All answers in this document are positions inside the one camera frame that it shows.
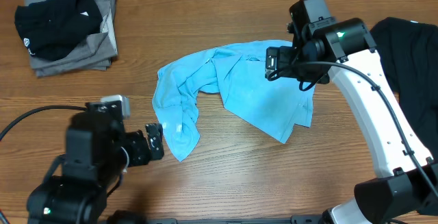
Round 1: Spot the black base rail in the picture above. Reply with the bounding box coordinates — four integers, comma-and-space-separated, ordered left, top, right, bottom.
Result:
146, 214, 323, 224

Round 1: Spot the light blue t-shirt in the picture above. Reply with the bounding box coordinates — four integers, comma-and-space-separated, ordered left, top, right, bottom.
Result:
152, 40, 314, 162

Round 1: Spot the black garment at right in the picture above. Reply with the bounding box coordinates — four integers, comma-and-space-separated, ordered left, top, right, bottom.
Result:
371, 17, 437, 158

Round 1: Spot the folded grey garment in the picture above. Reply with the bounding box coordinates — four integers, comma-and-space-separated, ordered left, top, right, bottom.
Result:
24, 0, 118, 77

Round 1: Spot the folded black polo shirt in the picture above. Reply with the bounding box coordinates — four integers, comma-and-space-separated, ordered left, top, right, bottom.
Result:
14, 0, 103, 62

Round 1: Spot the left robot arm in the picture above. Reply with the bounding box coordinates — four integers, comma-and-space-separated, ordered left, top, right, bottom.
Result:
27, 101, 164, 223

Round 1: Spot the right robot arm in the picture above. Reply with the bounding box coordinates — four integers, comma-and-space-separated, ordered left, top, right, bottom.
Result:
265, 0, 437, 224

